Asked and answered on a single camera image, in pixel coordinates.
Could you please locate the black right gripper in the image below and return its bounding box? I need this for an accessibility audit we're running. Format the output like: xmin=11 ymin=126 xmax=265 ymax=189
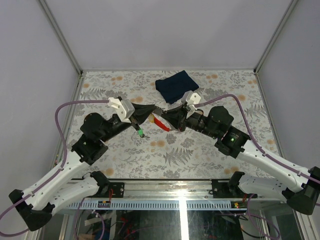
xmin=161 ymin=103 xmax=219 ymax=139

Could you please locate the key with yellow tag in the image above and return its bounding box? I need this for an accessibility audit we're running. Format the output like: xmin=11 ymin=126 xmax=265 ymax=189
xmin=148 ymin=114 xmax=155 ymax=123

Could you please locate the steel key holder red handle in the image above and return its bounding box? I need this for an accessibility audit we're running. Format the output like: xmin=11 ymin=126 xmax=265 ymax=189
xmin=151 ymin=106 xmax=172 ymax=132

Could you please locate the key with green tag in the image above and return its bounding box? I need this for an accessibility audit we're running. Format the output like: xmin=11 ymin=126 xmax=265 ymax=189
xmin=137 ymin=128 xmax=149 ymax=138

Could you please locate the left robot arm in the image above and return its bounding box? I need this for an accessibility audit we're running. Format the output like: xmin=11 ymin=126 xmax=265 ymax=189
xmin=8 ymin=97 xmax=157 ymax=232

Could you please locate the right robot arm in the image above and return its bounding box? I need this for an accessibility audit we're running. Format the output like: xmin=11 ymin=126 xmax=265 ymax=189
xmin=160 ymin=105 xmax=320 ymax=216

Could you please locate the folded dark blue cloth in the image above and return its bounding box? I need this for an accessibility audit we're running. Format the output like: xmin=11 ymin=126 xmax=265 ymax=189
xmin=155 ymin=70 xmax=199 ymax=104

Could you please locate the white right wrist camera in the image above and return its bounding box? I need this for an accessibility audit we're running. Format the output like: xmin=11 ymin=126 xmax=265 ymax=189
xmin=181 ymin=90 xmax=201 ymax=111

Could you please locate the aluminium table edge rail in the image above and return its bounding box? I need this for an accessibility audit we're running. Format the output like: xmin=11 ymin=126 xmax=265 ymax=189
xmin=59 ymin=177 xmax=286 ymax=201

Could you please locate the perforated cable duct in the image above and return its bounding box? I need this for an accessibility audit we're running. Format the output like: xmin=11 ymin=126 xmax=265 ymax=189
xmin=66 ymin=199 xmax=246 ymax=211

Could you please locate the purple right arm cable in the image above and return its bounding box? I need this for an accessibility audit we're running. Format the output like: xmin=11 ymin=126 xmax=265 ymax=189
xmin=196 ymin=94 xmax=320 ymax=185

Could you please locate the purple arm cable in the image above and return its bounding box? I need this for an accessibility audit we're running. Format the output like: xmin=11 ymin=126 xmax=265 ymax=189
xmin=0 ymin=99 xmax=111 ymax=237
xmin=196 ymin=94 xmax=320 ymax=185

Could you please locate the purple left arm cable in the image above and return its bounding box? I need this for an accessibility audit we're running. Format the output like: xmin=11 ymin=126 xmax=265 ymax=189
xmin=0 ymin=99 xmax=111 ymax=237

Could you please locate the left aluminium frame post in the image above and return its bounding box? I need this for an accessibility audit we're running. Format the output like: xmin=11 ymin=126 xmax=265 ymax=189
xmin=36 ymin=0 xmax=83 ymax=76

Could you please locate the aluminium frame post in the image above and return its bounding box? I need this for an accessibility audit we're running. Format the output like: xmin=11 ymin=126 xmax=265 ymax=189
xmin=36 ymin=0 xmax=83 ymax=76
xmin=253 ymin=0 xmax=300 ymax=74

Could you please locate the right aluminium frame post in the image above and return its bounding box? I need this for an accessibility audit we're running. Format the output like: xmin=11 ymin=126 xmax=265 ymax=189
xmin=253 ymin=0 xmax=300 ymax=74

